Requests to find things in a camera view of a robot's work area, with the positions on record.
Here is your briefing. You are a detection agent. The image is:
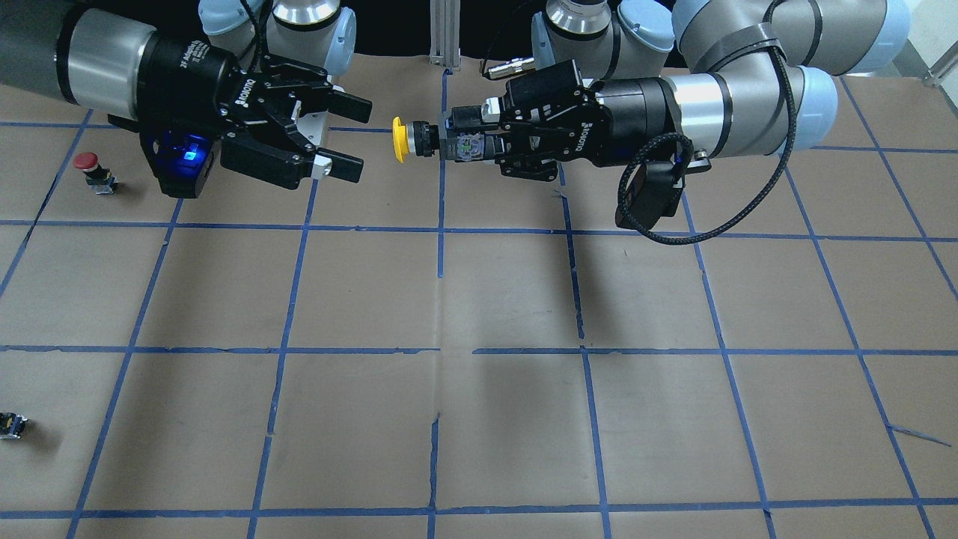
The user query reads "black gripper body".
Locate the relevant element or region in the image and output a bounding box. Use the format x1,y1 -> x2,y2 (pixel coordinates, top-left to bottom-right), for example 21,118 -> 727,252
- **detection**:
486,61 -> 677,181
139,35 -> 320,190

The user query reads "yellow push button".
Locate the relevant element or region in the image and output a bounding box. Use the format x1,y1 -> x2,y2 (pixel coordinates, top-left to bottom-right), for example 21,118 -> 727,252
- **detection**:
392,117 -> 448,163

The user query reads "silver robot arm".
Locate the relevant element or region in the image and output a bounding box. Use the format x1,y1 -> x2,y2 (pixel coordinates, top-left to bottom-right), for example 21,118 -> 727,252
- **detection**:
408,1 -> 912,181
2,1 -> 372,199

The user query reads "red push button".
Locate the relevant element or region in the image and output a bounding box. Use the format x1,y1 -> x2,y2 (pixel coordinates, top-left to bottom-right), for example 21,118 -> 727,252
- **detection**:
73,151 -> 117,195

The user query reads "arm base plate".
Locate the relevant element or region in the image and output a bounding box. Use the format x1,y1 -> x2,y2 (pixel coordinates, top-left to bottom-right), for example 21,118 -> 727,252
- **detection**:
291,66 -> 333,147

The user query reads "silver cable connector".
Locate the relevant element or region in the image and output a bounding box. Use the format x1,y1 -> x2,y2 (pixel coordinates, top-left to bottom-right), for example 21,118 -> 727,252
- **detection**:
481,57 -> 536,81

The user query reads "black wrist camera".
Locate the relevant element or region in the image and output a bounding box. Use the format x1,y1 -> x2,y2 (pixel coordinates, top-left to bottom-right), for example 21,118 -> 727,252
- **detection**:
139,129 -> 220,199
625,161 -> 684,230

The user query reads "black braided cable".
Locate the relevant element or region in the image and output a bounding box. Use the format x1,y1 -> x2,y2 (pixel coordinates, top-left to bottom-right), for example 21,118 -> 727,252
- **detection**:
615,45 -> 799,246

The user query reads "aluminium frame post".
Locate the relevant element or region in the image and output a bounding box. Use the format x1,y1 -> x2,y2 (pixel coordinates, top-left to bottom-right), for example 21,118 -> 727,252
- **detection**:
429,0 -> 461,71

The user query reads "small black switch block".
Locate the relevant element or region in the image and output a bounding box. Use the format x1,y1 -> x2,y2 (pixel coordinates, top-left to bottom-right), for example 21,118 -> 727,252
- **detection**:
0,412 -> 28,440

